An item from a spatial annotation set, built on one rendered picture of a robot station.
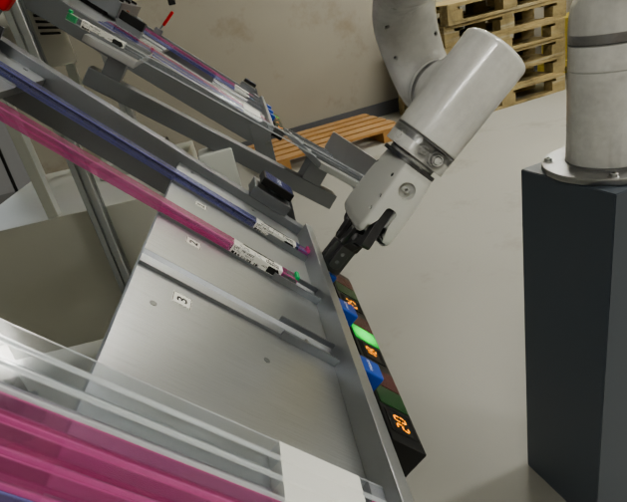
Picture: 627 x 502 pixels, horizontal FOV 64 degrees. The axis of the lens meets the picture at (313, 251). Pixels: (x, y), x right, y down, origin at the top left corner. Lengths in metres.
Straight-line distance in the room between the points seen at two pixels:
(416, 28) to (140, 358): 0.51
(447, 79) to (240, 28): 3.81
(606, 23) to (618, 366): 0.53
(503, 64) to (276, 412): 0.44
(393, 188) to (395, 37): 0.19
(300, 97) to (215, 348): 4.21
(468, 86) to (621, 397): 0.64
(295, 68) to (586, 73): 3.80
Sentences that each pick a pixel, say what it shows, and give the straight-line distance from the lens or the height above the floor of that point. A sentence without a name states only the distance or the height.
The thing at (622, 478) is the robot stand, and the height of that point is 0.10.
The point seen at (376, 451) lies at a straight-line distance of 0.37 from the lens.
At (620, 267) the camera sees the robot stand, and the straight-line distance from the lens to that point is 0.87.
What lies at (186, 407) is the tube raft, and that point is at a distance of 0.29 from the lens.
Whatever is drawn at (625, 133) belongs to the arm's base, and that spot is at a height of 0.76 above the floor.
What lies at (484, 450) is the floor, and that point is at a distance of 1.35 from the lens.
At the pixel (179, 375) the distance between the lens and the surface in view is 0.32.
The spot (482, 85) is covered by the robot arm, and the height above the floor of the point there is 0.89.
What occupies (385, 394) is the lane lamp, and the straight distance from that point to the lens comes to 0.51.
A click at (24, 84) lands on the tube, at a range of 0.63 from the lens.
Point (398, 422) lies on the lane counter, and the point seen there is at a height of 0.66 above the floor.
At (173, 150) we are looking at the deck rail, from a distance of 0.70.
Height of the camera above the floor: 1.01
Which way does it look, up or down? 25 degrees down
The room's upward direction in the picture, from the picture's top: 13 degrees counter-clockwise
